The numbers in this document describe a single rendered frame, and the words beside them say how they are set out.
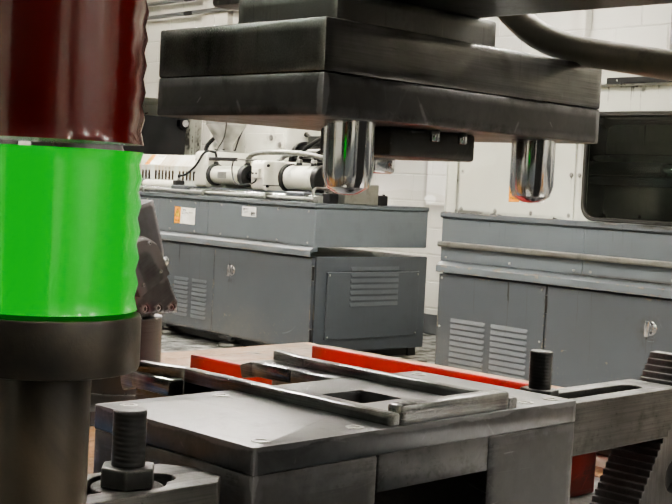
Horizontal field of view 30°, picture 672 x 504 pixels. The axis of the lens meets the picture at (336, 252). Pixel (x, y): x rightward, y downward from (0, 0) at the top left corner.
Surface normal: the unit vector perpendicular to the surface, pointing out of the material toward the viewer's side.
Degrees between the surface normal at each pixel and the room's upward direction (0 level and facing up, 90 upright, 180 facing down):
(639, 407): 90
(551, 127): 90
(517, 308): 90
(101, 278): 76
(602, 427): 90
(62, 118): 104
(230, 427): 0
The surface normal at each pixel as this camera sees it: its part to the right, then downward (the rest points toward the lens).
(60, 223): 0.32, -0.18
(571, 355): -0.75, 0.00
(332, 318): 0.66, 0.07
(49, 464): 0.38, 0.07
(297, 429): 0.05, -1.00
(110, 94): 0.72, 0.31
